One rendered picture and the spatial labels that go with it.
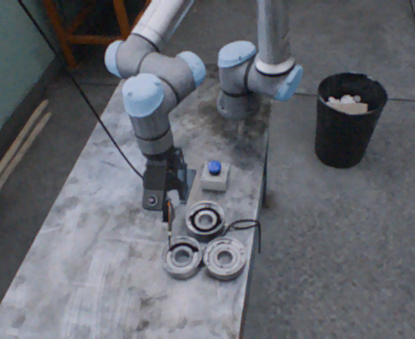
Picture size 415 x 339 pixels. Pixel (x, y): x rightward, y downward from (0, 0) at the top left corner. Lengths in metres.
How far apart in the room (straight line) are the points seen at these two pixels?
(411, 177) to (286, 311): 1.03
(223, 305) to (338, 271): 1.05
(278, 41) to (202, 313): 0.72
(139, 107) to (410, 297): 1.55
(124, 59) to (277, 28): 0.42
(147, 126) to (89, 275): 0.48
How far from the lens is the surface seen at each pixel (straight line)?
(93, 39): 3.11
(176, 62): 0.82
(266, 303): 1.85
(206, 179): 1.13
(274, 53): 1.15
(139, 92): 0.73
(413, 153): 2.52
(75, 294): 1.08
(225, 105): 1.36
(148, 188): 0.84
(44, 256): 1.18
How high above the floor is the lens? 1.71
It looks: 49 degrees down
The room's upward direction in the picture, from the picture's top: 8 degrees counter-clockwise
